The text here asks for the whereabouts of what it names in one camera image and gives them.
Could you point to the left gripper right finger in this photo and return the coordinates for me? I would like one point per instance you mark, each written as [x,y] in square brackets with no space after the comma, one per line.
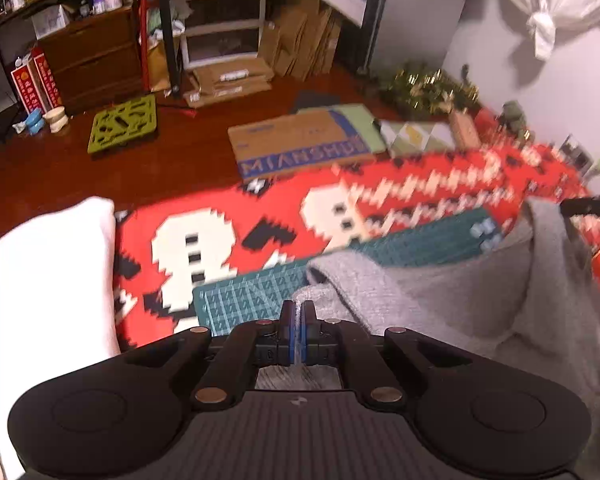
[347,347]

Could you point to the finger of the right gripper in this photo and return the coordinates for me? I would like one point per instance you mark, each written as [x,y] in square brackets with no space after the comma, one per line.
[582,206]

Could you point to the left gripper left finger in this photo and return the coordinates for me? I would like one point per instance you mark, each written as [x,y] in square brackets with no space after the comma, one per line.
[232,363]

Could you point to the grey polo shirt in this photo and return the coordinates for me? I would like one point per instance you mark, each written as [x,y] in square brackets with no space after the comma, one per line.
[533,303]

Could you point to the green cutting mat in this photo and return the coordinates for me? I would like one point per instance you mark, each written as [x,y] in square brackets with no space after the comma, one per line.
[389,281]

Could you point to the red patterned christmas tablecloth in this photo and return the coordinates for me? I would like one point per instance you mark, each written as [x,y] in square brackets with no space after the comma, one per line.
[165,250]

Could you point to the beige patterned gift box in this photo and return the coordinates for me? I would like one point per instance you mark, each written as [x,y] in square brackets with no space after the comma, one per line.
[463,129]

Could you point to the folded white towel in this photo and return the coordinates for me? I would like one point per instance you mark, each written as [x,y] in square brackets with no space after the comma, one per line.
[56,303]

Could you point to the flat cardboard box mianshu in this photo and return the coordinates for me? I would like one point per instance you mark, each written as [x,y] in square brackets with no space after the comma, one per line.
[315,137]

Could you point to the christmas garland with lights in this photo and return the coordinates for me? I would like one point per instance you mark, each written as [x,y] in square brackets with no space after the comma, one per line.
[418,91]

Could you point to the silver refrigerator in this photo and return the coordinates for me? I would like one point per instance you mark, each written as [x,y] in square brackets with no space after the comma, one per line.
[414,30]

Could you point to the green plastic crate lid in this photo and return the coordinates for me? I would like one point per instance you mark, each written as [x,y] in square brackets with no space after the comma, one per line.
[121,124]

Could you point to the leaning cardboard sheets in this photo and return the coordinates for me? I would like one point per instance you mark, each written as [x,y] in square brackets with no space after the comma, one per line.
[302,39]

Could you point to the dark wooden drawer cabinet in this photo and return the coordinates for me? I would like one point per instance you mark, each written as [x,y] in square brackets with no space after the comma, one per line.
[95,61]

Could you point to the white drawer shelf unit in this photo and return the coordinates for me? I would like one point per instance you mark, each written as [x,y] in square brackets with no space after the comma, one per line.
[219,31]

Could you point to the wall power outlet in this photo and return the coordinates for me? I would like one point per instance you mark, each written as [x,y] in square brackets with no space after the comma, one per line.
[576,155]

